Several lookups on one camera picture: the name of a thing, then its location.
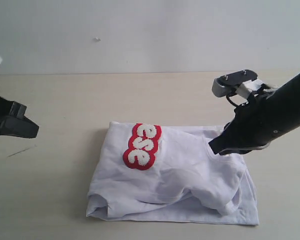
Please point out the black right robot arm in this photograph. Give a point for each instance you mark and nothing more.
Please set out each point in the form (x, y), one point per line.
(288, 96)

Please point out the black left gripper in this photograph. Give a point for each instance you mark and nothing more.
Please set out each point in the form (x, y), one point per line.
(13, 122)

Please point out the white t-shirt with red lettering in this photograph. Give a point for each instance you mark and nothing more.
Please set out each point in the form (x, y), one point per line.
(169, 174)

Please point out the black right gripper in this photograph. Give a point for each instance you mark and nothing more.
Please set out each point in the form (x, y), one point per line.
(253, 127)

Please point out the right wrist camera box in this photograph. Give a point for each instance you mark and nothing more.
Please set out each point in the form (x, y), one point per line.
(242, 83)

